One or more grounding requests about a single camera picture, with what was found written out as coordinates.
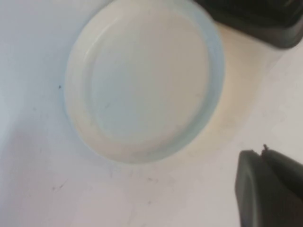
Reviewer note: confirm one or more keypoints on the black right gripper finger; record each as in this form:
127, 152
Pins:
267, 194

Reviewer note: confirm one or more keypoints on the white round plate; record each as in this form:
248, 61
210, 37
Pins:
146, 82

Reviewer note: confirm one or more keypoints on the black plastic drain tray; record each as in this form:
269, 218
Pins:
260, 21

